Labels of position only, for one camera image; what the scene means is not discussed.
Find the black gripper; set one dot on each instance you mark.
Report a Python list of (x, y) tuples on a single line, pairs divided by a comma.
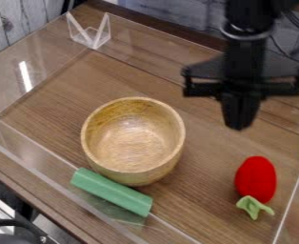
[(217, 76)]

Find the red felt fruit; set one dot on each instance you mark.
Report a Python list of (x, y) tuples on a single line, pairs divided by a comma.
[(256, 185)]

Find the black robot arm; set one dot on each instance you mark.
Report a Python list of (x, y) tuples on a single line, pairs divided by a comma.
[(248, 27)]

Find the wooden bowl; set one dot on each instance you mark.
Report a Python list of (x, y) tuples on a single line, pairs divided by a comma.
[(131, 140)]

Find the clear acrylic tray walls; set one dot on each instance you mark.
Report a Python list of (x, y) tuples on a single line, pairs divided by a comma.
[(54, 81)]

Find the green rectangular block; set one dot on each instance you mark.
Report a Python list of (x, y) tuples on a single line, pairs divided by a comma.
[(111, 191)]

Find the black metal stand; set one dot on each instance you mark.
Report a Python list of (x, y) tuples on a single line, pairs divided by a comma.
[(18, 231)]

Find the clear acrylic corner bracket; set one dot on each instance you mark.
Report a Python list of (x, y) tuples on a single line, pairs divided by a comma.
[(89, 37)]

